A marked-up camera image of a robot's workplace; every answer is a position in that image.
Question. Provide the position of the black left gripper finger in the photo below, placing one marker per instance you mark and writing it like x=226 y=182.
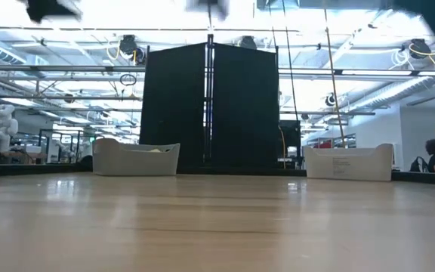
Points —
x=42 y=9
x=69 y=8

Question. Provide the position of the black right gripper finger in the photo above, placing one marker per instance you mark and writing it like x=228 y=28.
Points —
x=206 y=3

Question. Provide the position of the grey plastic bin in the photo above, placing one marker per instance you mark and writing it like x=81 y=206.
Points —
x=134 y=162

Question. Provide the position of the black folding partition screen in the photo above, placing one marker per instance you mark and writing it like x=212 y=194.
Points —
x=172 y=106

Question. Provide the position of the white humanoid robot figure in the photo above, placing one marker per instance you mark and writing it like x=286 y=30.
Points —
x=2 y=128

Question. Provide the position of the white plastic bin with label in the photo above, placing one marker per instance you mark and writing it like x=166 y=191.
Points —
x=353 y=166

